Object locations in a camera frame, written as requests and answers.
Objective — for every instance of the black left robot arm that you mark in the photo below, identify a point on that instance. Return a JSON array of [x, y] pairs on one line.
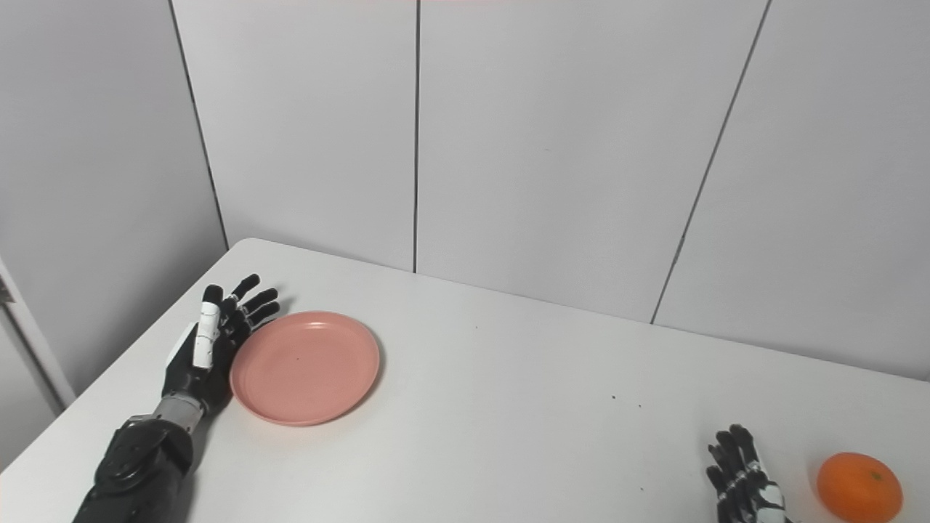
[[138, 465]]

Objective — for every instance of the pink round plate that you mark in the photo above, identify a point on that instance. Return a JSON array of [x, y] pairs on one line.
[[305, 369]]

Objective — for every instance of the metal door hinge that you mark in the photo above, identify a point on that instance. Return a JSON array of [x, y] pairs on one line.
[[6, 292]]

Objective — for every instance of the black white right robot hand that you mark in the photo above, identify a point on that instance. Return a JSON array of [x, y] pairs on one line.
[[745, 487]]

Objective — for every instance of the white door frame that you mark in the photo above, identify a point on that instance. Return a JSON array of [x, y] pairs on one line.
[[36, 349]]

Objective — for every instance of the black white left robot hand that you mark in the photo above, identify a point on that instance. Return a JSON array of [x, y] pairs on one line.
[[205, 349]]

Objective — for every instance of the orange fruit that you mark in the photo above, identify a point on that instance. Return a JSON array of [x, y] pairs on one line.
[[859, 488]]

